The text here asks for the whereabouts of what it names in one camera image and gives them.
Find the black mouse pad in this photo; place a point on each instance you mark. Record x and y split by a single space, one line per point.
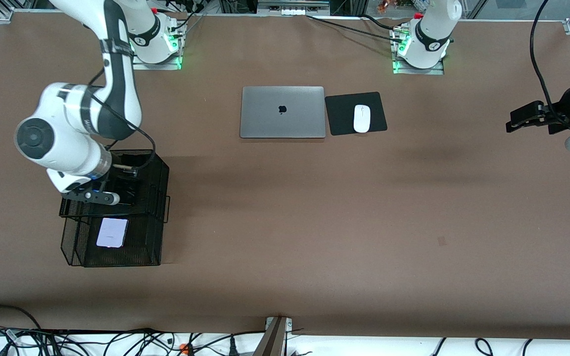
339 118

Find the white computer mouse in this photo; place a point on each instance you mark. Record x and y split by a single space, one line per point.
361 118

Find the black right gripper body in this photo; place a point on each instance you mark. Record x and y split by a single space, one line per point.
118 171

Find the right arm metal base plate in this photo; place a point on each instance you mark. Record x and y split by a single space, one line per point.
139 66

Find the grey metal camera post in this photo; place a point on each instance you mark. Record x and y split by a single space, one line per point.
272 341

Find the grey power strip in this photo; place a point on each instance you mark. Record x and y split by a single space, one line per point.
292 7

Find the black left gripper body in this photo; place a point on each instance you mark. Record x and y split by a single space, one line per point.
568 105

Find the silver closed laptop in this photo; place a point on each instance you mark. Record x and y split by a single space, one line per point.
265 118

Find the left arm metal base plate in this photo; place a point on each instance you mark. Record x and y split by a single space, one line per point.
438 71

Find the lavender flip phone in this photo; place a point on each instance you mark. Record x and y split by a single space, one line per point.
112 232

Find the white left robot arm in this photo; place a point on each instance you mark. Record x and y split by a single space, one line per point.
431 39

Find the black mesh two-tier tray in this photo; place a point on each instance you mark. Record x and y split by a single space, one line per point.
141 247

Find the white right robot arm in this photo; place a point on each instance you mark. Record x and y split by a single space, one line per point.
67 143

